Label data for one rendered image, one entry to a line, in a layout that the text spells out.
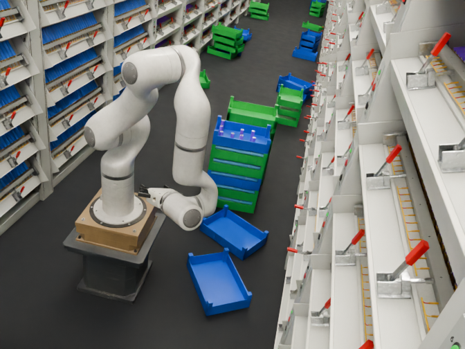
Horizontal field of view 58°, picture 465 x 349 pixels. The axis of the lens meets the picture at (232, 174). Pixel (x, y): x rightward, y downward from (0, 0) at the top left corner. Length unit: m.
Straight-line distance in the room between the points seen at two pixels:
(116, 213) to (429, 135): 1.30
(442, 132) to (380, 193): 0.24
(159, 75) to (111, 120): 0.31
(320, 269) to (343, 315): 0.37
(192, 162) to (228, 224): 1.17
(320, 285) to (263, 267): 1.01
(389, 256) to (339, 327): 0.20
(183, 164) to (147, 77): 0.25
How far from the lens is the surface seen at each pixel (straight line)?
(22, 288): 2.00
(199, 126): 1.12
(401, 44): 0.91
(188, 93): 1.11
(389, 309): 0.58
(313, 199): 1.80
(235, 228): 2.30
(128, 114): 1.35
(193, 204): 1.29
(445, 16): 0.91
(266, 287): 2.04
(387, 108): 0.95
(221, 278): 2.02
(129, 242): 1.65
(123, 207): 1.66
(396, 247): 0.67
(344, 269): 0.91
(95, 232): 1.68
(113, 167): 1.55
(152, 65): 1.14
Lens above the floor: 1.45
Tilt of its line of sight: 32 degrees down
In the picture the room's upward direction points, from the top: 11 degrees clockwise
